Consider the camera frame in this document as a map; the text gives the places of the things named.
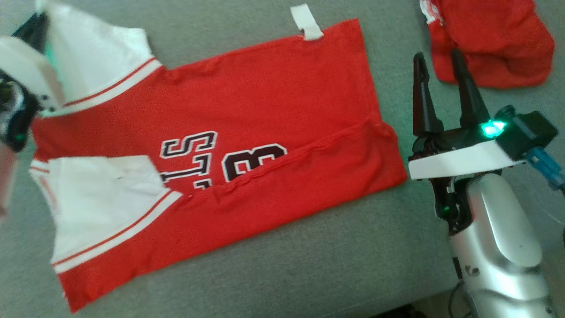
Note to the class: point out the red white sports jersey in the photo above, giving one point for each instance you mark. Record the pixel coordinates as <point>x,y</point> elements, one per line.
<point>494,39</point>
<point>265,97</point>

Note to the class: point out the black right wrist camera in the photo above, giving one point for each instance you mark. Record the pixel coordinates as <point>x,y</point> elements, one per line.
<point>529,132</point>

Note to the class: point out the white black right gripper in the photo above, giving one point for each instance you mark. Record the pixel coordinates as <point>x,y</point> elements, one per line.
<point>459,154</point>

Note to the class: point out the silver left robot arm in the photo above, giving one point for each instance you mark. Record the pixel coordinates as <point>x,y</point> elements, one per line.
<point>17,119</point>

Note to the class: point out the grey fabric sofa seat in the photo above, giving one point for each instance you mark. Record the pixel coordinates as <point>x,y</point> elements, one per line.
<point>331,265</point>

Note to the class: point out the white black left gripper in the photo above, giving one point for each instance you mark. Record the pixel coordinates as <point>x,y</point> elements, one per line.
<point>31,66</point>

